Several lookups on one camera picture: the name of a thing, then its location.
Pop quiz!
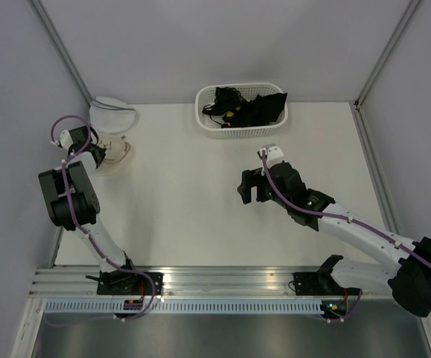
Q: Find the white mesh laundry bag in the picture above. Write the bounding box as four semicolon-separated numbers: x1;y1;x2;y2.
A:
94;134;134;177

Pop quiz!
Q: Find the black bra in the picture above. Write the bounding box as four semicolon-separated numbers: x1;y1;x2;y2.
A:
239;92;288;127
202;87;248;128

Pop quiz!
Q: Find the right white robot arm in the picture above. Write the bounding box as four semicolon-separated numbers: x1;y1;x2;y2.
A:
237;161;431;318

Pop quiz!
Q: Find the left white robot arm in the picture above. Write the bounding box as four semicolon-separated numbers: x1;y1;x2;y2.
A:
38;125;139;295

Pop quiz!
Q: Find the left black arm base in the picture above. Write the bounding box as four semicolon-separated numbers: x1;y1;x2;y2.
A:
85;259;163;296

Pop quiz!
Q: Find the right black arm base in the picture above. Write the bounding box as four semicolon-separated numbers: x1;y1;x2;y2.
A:
289;254;360;297

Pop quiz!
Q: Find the white folded mesh bag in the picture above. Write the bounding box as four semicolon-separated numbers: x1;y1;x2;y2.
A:
89;96;139;134

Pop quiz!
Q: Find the yellow bra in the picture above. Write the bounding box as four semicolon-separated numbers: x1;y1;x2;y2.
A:
224;107;241;122

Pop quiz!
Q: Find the white plastic basket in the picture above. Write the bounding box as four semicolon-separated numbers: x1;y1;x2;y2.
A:
195;82;288;139

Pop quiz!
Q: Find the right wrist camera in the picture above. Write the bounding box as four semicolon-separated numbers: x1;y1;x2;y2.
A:
257;144;284;168

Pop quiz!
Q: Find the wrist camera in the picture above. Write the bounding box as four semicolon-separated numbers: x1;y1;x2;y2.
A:
257;144;284;168
51;130;73;150

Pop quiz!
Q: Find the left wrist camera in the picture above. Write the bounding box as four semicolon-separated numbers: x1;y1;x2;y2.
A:
51;130;73;150

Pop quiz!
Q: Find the aluminium mounting rail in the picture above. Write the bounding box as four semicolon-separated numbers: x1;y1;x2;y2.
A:
28;265;391;299

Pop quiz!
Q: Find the white slotted cable duct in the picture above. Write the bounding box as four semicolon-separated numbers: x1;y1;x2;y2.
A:
45;299;324;315

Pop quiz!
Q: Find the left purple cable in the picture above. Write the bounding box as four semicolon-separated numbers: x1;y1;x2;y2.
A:
49;114;157;321

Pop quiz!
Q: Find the purple cable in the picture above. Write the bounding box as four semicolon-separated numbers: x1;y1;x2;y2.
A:
49;114;157;321
262;148;431;316

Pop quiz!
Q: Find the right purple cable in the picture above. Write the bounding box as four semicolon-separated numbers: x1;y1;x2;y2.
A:
262;148;431;316

